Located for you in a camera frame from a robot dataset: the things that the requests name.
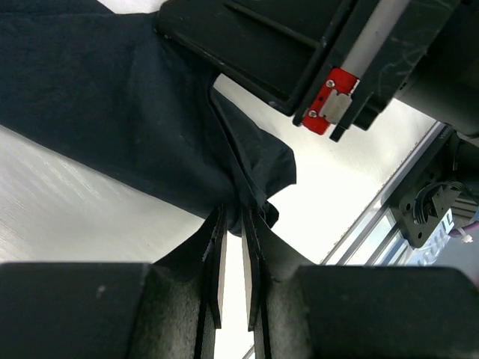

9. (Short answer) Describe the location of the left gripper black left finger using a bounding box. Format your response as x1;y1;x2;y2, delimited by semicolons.
1;206;227;358

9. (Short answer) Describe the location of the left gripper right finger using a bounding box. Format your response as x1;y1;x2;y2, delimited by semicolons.
242;209;478;358

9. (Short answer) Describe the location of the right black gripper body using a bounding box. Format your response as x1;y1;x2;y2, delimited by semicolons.
156;1;478;142

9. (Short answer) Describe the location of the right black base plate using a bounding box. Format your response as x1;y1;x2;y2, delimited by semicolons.
396;130;479;250

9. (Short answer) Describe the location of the aluminium front rail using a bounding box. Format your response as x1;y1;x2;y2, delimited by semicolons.
321;124;478;266

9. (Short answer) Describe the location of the black paper napkin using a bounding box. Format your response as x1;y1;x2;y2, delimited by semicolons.
1;1;296;235

